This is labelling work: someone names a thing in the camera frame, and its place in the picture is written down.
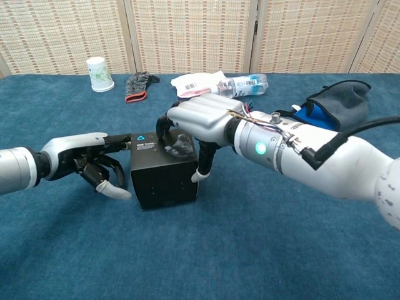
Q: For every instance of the blue carpet floor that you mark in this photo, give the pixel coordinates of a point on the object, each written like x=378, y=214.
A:
x=250, y=250

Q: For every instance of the white plastic package pink print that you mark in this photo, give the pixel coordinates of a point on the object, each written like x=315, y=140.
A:
x=190, y=84

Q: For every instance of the grey blue cloth pouch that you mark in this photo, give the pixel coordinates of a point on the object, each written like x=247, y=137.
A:
x=343, y=103

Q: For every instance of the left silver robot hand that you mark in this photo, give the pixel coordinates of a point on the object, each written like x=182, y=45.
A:
x=72, y=147

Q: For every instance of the grey knit glove orange cuff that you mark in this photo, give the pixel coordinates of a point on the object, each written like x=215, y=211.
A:
x=137, y=82

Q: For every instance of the black foldable cardboard box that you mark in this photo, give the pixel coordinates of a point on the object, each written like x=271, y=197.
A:
x=165, y=175

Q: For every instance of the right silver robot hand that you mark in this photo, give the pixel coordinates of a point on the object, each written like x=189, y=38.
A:
x=203, y=118

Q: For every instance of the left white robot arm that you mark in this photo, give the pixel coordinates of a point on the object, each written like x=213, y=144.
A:
x=17, y=172

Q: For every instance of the beige woven folding screen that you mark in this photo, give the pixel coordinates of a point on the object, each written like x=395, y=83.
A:
x=187, y=31

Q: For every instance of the clear plastic water bottle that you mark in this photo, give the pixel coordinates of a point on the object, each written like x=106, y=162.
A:
x=247, y=85

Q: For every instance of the white paper cup green print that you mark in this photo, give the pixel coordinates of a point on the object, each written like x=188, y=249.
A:
x=99, y=75

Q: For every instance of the small white tube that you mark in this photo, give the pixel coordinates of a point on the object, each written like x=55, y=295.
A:
x=295, y=107

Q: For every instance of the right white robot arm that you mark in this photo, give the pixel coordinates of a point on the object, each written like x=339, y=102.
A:
x=312, y=156

